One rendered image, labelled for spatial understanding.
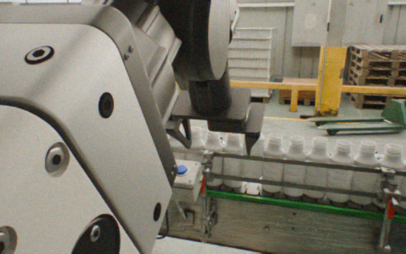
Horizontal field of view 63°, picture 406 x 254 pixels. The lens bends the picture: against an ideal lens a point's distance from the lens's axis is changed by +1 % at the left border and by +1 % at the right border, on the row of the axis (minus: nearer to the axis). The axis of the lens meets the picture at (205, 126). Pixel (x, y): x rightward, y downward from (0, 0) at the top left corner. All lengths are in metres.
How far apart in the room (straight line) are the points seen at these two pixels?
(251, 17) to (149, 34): 7.75
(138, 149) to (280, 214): 0.83
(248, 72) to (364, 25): 2.64
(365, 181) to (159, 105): 0.82
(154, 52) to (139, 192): 0.07
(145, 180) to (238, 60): 6.15
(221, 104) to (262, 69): 5.81
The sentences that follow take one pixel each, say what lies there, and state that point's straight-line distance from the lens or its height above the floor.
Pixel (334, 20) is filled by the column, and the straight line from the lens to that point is 5.50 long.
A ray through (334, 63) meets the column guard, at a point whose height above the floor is 0.87.
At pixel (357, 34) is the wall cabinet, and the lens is 7.66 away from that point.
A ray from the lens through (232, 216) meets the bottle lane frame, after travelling 0.99.
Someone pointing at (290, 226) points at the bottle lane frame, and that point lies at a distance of 0.99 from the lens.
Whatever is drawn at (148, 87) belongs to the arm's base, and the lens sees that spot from 0.16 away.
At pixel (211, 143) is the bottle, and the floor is 1.13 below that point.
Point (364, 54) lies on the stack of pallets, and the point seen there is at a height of 0.93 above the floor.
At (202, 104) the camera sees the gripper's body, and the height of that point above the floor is 1.36.
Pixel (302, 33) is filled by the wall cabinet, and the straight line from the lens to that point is 7.57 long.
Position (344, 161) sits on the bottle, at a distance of 0.93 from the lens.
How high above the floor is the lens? 1.46
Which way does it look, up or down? 18 degrees down
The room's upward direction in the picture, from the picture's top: straight up
